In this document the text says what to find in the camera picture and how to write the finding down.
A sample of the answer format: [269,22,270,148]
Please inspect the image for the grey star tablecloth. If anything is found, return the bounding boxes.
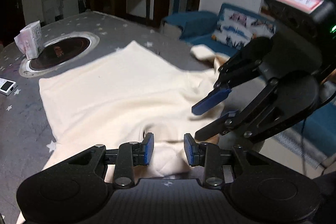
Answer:
[0,11,265,224]

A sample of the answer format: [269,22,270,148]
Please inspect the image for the dark door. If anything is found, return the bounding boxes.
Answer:
[0,0,27,41]

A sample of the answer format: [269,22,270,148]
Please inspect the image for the round black induction cooker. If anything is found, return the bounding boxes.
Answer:
[19,32,100,78]

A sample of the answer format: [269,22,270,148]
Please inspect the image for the blue cabinet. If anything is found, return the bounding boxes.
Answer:
[169,0,193,14]

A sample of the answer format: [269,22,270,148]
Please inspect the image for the white water dispenser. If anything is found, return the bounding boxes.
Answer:
[41,0,57,25]

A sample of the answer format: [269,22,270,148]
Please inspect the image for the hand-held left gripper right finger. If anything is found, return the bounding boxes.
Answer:
[184,133,273,189]

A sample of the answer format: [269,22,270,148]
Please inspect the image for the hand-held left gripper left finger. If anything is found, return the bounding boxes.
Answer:
[64,132,155,189]

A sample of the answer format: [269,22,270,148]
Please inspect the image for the white tissue pack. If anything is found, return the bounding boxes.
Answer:
[14,21,45,60]

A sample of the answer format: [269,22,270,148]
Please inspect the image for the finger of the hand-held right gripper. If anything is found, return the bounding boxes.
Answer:
[195,78,282,143]
[192,52,263,115]

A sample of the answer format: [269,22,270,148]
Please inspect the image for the white remote control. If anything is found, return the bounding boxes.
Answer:
[0,78,17,96]

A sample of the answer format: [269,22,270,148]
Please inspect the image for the blue sofa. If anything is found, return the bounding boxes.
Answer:
[160,2,336,169]

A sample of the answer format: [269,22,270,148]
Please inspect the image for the cream knit sweater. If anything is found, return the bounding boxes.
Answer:
[16,40,231,224]

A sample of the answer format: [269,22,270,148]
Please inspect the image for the butterfly print cushion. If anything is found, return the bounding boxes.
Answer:
[211,7,277,50]

